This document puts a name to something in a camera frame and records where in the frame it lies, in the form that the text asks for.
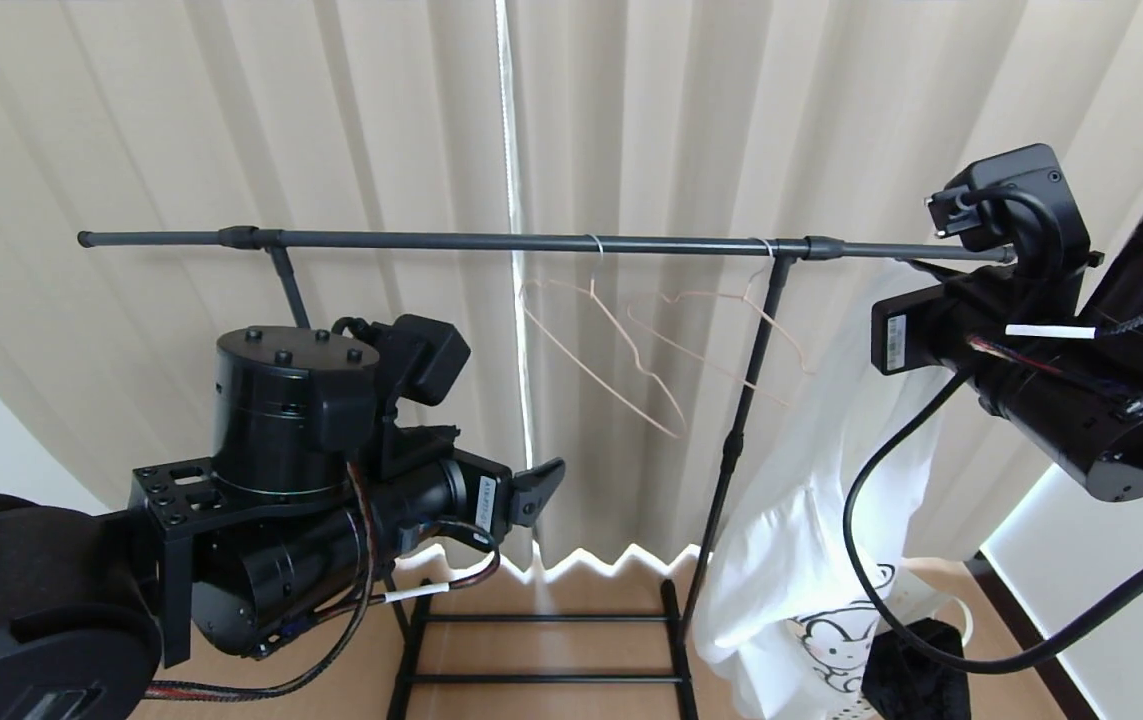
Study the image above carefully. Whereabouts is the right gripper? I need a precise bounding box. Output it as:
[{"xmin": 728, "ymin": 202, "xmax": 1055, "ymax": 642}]
[{"xmin": 871, "ymin": 262, "xmax": 1143, "ymax": 503}]

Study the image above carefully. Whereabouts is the beige curtain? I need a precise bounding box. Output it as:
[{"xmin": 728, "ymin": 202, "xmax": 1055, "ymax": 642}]
[{"xmin": 0, "ymin": 0, "xmax": 1143, "ymax": 601}]

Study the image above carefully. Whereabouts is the white printed shirt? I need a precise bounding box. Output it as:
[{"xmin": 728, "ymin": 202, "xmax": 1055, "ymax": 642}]
[{"xmin": 691, "ymin": 262, "xmax": 972, "ymax": 720}]

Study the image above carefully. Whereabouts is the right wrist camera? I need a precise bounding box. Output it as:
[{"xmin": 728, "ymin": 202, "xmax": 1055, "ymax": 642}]
[{"xmin": 926, "ymin": 143, "xmax": 1104, "ymax": 301}]

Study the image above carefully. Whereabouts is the black garment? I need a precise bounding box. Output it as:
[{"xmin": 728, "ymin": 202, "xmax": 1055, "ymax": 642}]
[{"xmin": 861, "ymin": 618, "xmax": 972, "ymax": 720}]

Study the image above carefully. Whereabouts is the black clothes rack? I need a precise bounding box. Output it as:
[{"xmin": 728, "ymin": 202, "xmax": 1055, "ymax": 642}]
[{"xmin": 76, "ymin": 225, "xmax": 1017, "ymax": 720}]

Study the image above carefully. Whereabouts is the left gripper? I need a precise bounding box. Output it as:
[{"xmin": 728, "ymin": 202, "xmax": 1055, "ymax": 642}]
[{"xmin": 191, "ymin": 452, "xmax": 567, "ymax": 658}]

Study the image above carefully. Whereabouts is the pink clothes hanger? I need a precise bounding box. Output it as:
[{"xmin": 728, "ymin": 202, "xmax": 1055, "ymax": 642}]
[
  {"xmin": 626, "ymin": 238, "xmax": 817, "ymax": 411},
  {"xmin": 516, "ymin": 235, "xmax": 689, "ymax": 441}
]

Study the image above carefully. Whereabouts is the white laundry basket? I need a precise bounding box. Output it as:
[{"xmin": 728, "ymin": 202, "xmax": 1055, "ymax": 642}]
[{"xmin": 831, "ymin": 585, "xmax": 975, "ymax": 720}]

